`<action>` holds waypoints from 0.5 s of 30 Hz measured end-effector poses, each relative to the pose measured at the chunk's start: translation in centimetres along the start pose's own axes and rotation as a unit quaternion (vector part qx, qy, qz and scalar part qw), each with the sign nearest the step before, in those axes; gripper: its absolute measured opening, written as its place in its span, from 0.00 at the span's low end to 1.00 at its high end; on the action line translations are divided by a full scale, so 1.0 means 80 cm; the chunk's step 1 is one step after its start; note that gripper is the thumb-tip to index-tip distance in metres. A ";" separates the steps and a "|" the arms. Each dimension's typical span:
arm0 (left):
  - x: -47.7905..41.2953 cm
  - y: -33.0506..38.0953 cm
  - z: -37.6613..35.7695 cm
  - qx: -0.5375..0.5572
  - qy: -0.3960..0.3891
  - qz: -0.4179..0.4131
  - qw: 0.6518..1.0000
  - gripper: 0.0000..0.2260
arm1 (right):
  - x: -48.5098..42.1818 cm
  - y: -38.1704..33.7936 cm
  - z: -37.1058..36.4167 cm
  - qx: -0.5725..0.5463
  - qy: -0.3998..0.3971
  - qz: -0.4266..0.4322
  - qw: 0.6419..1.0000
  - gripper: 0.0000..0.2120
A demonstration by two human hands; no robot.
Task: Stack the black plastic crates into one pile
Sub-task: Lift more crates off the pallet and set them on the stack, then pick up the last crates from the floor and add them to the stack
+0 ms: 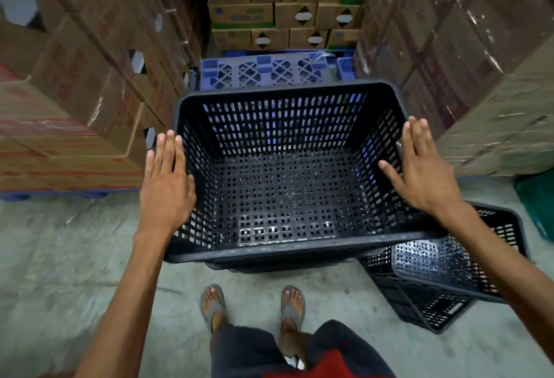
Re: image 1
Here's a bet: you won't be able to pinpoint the person's left forearm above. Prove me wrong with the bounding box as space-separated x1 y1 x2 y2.
73 230 175 378

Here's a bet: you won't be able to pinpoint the stack of green-printed cardboard boxes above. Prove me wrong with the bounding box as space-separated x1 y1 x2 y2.
201 0 380 51

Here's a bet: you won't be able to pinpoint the red shirt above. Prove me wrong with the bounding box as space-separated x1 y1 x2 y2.
263 349 369 378

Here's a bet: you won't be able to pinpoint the person's left hand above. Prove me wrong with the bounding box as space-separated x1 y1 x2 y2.
135 130 197 238

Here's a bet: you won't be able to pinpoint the blue plastic pallet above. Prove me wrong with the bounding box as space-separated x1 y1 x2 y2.
0 189 144 202
223 49 358 83

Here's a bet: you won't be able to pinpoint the grey flip-flop sandal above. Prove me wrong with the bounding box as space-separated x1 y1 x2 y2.
199 284 227 334
280 286 306 333

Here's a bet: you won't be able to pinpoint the stack of shrink-wrapped cardboard boxes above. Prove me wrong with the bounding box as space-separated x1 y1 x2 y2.
353 0 554 177

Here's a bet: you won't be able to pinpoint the large black perforated plastic crate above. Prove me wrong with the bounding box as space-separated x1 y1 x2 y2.
164 80 448 265

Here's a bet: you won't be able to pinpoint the dark denim shorts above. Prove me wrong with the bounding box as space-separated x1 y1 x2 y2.
210 320 396 378

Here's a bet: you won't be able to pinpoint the stack of red-printed cardboard boxes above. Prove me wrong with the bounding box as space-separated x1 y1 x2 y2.
0 0 204 193

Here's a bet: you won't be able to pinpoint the grey-blue plastic pallet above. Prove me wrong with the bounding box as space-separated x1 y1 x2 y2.
199 52 339 92

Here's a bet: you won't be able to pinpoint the person's right hand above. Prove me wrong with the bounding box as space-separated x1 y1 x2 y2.
378 116 465 217

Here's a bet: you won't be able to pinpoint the person's right forearm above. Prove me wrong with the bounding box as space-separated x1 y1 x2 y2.
432 199 554 365

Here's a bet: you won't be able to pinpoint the green plastic container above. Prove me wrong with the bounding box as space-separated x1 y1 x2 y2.
514 169 554 243

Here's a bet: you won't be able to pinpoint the person's leg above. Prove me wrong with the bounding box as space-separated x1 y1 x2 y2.
279 288 313 362
203 288 231 336

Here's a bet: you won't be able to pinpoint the person's right leg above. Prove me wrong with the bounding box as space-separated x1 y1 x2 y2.
279 288 313 362

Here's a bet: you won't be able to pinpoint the person's left leg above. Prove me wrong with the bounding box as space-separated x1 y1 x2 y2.
203 288 231 336

